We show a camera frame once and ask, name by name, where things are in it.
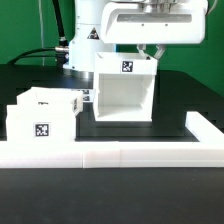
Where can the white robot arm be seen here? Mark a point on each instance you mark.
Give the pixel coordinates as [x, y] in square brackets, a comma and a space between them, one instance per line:
[87, 39]

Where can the white drawer cabinet box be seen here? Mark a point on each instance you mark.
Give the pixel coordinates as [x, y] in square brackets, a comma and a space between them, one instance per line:
[124, 87]

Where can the marker tag sheet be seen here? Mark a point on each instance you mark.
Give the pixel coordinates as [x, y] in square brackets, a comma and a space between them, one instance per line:
[83, 95]

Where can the white L-shaped fence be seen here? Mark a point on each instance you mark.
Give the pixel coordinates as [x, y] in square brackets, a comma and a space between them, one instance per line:
[206, 151]

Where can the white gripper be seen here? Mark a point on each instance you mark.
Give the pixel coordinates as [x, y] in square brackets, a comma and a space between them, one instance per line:
[154, 22]

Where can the white front drawer with knob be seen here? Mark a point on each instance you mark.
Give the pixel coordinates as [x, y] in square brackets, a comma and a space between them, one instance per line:
[42, 123]

